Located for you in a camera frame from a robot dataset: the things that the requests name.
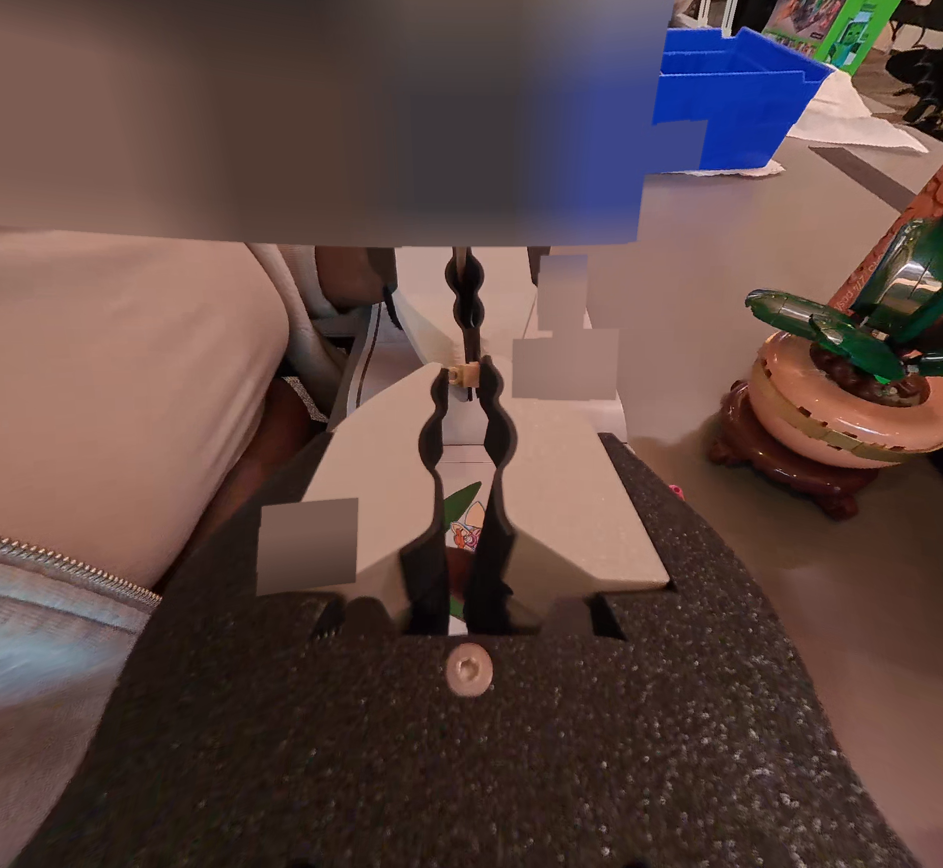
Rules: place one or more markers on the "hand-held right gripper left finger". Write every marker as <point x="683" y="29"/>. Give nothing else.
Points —
<point x="383" y="455"/>

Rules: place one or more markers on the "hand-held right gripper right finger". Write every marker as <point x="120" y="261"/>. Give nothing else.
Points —
<point x="567" y="500"/>

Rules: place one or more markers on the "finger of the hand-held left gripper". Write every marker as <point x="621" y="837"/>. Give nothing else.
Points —
<point x="424" y="293"/>
<point x="508" y="293"/>

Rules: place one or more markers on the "small tan brick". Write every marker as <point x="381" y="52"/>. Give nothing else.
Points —
<point x="465" y="373"/>

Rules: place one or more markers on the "grey desk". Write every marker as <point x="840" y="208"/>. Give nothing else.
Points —
<point x="737" y="235"/>

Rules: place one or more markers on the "person's left hand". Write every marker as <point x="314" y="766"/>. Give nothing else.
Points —
<point x="342" y="279"/>

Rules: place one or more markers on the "white instruction booklet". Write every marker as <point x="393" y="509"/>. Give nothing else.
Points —
<point x="460" y="455"/>

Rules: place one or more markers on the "person's beige top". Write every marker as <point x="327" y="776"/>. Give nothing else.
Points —
<point x="132" y="382"/>

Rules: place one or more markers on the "brick-built plant in pot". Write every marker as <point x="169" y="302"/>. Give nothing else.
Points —
<point x="810" y="397"/>

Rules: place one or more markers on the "blue plastic bin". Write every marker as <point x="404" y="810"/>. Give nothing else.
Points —
<point x="744" y="117"/>
<point x="773" y="54"/>

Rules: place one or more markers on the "person's grey zip jacket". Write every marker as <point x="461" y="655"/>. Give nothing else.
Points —
<point x="51" y="632"/>

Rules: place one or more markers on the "black office chair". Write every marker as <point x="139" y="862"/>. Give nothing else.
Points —
<point x="917" y="65"/>

